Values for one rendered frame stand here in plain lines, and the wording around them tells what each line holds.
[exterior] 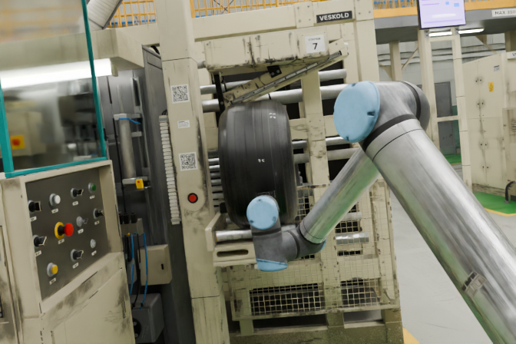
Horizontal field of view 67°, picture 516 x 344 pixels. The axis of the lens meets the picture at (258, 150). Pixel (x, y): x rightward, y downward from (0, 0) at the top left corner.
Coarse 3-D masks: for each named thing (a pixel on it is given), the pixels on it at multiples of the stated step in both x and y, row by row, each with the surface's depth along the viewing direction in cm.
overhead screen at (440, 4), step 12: (420, 0) 472; (432, 0) 474; (444, 0) 475; (456, 0) 477; (420, 12) 473; (432, 12) 474; (444, 12) 476; (456, 12) 478; (420, 24) 473; (432, 24) 475; (444, 24) 477; (456, 24) 478
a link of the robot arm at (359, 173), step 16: (352, 160) 97; (368, 160) 93; (336, 176) 105; (352, 176) 98; (368, 176) 96; (336, 192) 103; (352, 192) 100; (320, 208) 109; (336, 208) 105; (304, 224) 116; (320, 224) 111; (336, 224) 111; (304, 240) 117; (320, 240) 116
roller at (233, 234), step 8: (280, 224) 160; (288, 224) 159; (296, 224) 159; (216, 232) 162; (224, 232) 160; (232, 232) 160; (240, 232) 159; (248, 232) 159; (216, 240) 160; (224, 240) 161
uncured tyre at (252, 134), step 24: (240, 120) 153; (264, 120) 151; (288, 120) 159; (240, 144) 147; (264, 144) 146; (288, 144) 149; (240, 168) 146; (264, 168) 145; (288, 168) 147; (240, 192) 147; (288, 192) 148; (240, 216) 153; (288, 216) 155
